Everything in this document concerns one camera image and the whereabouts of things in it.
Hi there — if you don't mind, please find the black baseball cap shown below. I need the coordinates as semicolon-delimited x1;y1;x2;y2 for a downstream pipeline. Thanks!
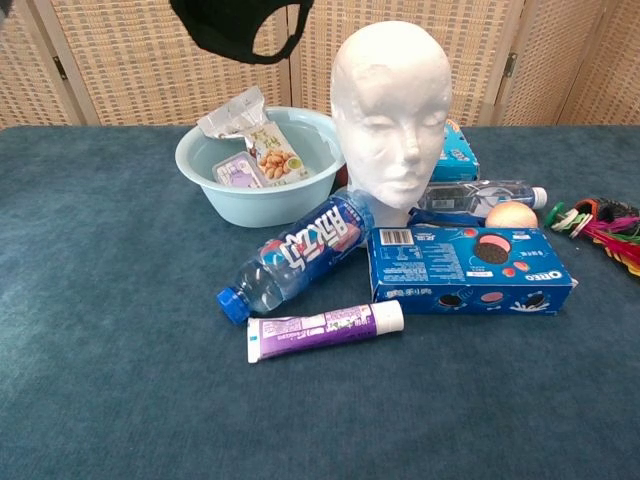
168;0;316;66

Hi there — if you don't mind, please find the blue labelled drink bottle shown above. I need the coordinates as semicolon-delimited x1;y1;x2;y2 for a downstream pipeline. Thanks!
216;188;375;327

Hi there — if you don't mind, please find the light blue plastic basin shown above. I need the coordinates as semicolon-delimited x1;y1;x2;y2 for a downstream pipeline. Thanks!
174;105;347;229

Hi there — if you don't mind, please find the purple toothpaste tube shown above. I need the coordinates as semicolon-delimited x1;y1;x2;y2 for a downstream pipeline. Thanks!
246;299;405;365

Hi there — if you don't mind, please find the almond snack packet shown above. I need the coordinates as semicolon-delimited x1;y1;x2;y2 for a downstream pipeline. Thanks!
244;121;311;189

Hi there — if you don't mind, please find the small purple blister pack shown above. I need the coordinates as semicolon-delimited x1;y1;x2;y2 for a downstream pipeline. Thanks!
211;150;269;190

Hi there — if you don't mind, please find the flat blue packet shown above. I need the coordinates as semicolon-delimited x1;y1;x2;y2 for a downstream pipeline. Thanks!
407;205;489;229

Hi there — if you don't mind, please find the blue Oreo box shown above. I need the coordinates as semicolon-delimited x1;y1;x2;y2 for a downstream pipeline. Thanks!
366;225;580;316

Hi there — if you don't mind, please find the silver snack packet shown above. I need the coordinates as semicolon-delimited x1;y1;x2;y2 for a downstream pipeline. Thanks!
196;85;271;141

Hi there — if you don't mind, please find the white foam mannequin head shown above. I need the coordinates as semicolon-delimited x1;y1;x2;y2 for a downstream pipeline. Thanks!
329;20;454;229

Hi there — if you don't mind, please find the blue chocolate chip cookie box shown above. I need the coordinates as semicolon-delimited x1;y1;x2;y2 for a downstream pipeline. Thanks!
430;118;481;184

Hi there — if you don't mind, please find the clear water bottle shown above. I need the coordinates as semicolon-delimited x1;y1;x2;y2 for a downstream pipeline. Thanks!
416;179;549;220

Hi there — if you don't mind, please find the peach coloured ball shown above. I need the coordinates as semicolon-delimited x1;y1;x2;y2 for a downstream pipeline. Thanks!
485;202;540;230

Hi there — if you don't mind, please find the woven folding screen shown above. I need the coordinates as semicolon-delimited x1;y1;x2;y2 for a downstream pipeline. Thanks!
0;0;640;130

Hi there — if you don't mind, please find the colourful feather shuttlecock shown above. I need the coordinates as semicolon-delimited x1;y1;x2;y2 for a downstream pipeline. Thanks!
544;198;640;277

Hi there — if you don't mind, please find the grey knitted glove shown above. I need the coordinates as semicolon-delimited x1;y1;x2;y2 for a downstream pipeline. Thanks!
592;197;640;221

